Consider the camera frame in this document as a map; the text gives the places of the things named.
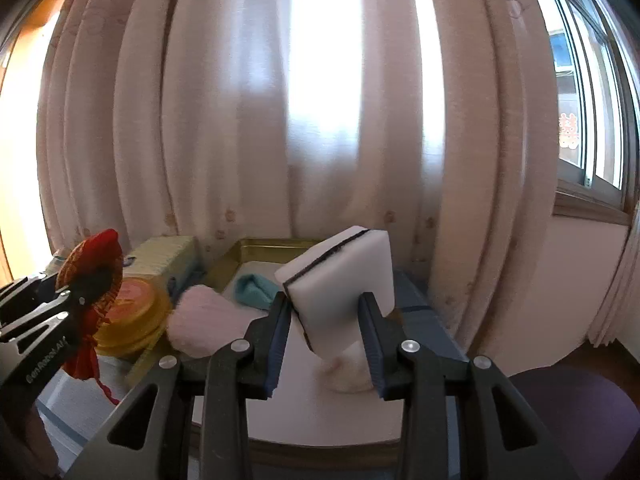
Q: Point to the pink white striped sock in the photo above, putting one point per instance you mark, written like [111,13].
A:
[345,375]

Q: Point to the teal cloth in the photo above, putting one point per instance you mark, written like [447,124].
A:
[255,290]

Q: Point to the yellow round lidded container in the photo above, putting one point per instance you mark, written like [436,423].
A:
[135,300]

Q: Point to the dark purple stool seat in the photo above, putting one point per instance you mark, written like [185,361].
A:
[575,410]

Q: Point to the pink fluffy cloth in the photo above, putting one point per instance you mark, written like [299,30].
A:
[210,320]

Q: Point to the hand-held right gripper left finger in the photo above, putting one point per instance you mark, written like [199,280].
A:
[272,355]

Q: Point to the red window sticker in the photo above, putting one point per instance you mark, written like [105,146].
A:
[567,130]

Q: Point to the blue plaid tablecloth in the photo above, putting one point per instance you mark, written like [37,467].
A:
[425,320]

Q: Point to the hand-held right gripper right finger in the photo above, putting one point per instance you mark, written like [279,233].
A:
[372,345]

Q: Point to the window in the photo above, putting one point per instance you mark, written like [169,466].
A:
[585,110]

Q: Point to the pink floral curtain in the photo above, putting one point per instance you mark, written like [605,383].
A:
[250,110]

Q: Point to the gold tin box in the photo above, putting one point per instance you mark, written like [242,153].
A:
[300,410]

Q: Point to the wooden door frame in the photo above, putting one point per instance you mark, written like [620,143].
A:
[5,250]

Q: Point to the white sponge with black stripe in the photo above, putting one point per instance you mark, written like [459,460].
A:
[340,280]

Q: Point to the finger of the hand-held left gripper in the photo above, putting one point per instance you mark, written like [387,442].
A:
[30,290]
[45,315]

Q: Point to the yellow patterned tissue box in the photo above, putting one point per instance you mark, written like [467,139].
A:
[160,255]

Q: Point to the pale pleated curtain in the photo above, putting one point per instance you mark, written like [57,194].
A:
[617,290]

